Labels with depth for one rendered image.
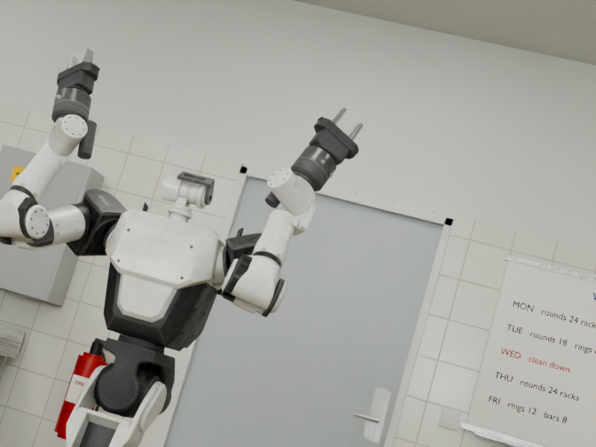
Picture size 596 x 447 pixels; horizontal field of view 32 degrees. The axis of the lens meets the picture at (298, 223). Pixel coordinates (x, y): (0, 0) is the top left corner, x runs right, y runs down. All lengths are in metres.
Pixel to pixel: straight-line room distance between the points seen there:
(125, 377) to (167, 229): 0.37
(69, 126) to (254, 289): 0.63
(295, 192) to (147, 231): 0.39
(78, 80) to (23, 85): 3.15
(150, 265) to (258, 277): 0.36
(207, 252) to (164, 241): 0.11
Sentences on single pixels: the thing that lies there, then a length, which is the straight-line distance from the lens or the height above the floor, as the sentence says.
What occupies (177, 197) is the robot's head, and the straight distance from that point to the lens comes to 2.60.
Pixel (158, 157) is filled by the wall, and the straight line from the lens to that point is 5.42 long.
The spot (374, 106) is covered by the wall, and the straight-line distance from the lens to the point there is 5.29.
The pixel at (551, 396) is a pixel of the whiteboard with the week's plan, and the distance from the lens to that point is 5.01.
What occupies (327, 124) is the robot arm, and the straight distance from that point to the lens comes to 2.47.
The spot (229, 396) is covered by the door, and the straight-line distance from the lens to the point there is 5.16.
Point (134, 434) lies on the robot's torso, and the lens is 2.50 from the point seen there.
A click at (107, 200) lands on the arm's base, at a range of 2.67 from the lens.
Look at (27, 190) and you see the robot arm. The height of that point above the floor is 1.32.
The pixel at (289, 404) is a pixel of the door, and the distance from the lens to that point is 5.10.
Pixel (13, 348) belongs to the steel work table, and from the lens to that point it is 5.41.
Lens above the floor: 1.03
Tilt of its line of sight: 9 degrees up
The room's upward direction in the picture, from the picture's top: 16 degrees clockwise
